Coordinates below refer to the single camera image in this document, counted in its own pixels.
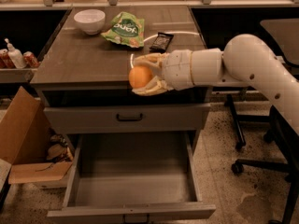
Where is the closed grey top drawer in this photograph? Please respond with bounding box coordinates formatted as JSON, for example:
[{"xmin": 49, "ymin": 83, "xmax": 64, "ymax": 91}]
[{"xmin": 44, "ymin": 104, "xmax": 210, "ymax": 134}]

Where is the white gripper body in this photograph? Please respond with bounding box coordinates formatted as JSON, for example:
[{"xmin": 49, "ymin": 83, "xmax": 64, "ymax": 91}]
[{"xmin": 162, "ymin": 49, "xmax": 193, "ymax": 91}]

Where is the black office chair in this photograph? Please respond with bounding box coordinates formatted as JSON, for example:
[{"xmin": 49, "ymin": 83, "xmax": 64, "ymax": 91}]
[{"xmin": 224, "ymin": 18, "xmax": 299, "ymax": 224}]

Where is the orange fruit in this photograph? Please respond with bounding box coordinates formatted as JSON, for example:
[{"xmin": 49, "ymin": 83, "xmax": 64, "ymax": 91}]
[{"xmin": 129, "ymin": 65, "xmax": 152, "ymax": 89}]

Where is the open grey middle drawer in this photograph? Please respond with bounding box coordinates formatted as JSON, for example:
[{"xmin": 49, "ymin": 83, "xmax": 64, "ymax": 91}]
[{"xmin": 48, "ymin": 132, "xmax": 216, "ymax": 224}]

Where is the crumpled brown paper trash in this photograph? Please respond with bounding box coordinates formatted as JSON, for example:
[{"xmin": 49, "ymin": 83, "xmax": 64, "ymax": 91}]
[{"xmin": 47, "ymin": 134, "xmax": 74, "ymax": 161}]

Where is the black snack bar wrapper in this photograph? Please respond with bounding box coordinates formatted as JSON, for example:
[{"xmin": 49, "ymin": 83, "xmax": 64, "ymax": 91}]
[{"xmin": 149, "ymin": 32, "xmax": 174, "ymax": 52}]

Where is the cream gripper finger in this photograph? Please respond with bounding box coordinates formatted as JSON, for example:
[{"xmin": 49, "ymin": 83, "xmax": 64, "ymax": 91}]
[
  {"xmin": 132, "ymin": 76, "xmax": 173, "ymax": 96},
  {"xmin": 133, "ymin": 53, "xmax": 168, "ymax": 77}
]

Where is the red soda can at edge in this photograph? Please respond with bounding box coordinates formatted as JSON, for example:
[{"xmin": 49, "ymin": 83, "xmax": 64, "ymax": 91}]
[{"xmin": 0, "ymin": 49, "xmax": 15, "ymax": 68}]

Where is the white ceramic bowl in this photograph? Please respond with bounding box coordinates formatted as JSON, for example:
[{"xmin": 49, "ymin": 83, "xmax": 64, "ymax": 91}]
[{"xmin": 74, "ymin": 9, "xmax": 106, "ymax": 35}]

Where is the green snack bag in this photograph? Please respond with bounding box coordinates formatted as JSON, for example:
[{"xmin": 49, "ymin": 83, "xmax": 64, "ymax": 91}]
[{"xmin": 101, "ymin": 12, "xmax": 145, "ymax": 49}]

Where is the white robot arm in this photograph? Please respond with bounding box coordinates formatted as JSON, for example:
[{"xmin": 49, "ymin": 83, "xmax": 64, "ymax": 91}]
[{"xmin": 129, "ymin": 35, "xmax": 299, "ymax": 133}]

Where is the white pump bottle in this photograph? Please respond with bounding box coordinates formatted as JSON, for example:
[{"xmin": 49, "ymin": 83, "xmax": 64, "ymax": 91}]
[{"xmin": 5, "ymin": 38, "xmax": 26, "ymax": 69}]

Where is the grey drawer cabinet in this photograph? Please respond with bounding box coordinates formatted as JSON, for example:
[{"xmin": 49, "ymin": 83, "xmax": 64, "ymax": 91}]
[{"xmin": 31, "ymin": 19, "xmax": 211, "ymax": 147}]

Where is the brown cardboard box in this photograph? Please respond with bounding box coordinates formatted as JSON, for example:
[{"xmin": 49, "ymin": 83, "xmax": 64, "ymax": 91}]
[{"xmin": 0, "ymin": 87, "xmax": 72, "ymax": 189}]

